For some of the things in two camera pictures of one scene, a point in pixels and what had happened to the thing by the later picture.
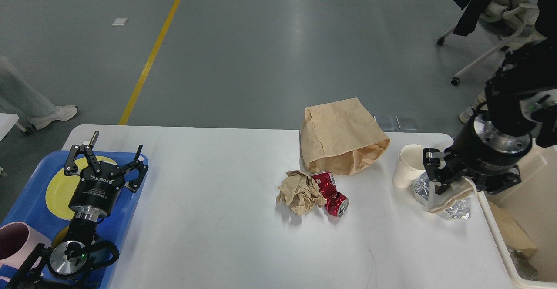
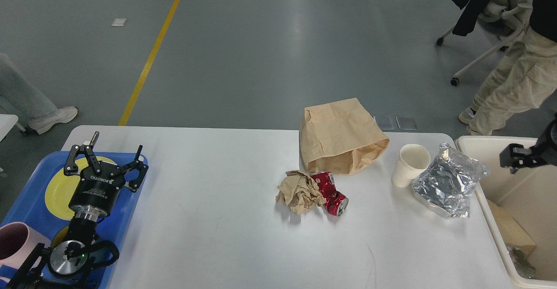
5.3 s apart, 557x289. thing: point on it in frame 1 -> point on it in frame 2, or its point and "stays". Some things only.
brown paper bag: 514,236 stays
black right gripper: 479,147 -> 515,156
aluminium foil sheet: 524,268 stays
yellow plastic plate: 62,188 stays
